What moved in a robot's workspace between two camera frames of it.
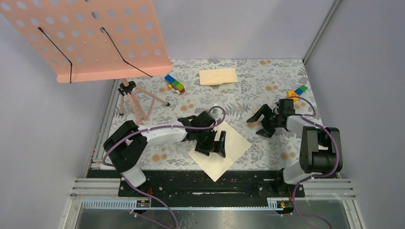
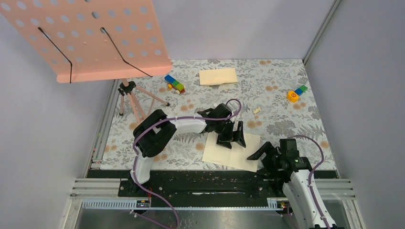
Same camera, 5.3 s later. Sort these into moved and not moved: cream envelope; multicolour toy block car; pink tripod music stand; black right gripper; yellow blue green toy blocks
Moved: black right gripper
Not moved: multicolour toy block car; cream envelope; yellow blue green toy blocks; pink tripod music stand
